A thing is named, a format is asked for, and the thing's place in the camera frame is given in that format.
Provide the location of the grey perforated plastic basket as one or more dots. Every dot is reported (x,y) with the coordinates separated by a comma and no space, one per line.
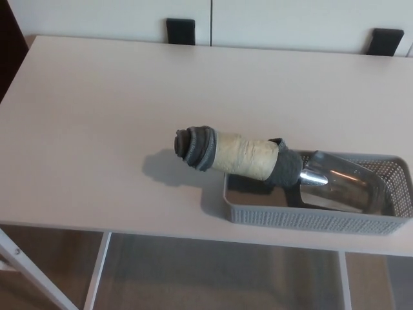
(306,221)

